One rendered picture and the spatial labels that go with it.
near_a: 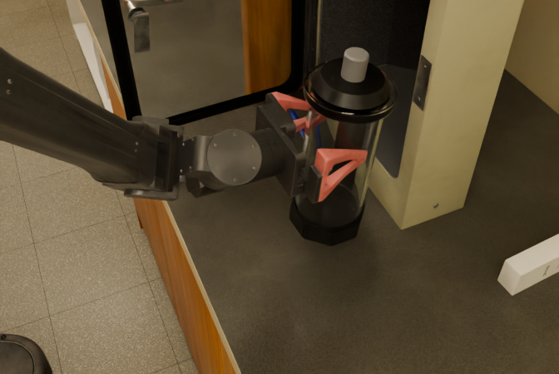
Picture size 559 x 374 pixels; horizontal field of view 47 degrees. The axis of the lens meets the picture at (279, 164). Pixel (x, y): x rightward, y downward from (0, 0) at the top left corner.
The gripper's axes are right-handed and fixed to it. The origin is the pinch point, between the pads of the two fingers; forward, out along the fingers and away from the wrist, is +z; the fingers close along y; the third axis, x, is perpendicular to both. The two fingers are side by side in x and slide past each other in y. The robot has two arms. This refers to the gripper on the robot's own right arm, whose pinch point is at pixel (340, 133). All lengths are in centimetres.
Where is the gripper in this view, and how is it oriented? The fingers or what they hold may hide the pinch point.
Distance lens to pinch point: 79.3
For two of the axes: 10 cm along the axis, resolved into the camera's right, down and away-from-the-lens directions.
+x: -0.8, 7.4, 6.7
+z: 8.9, -2.5, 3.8
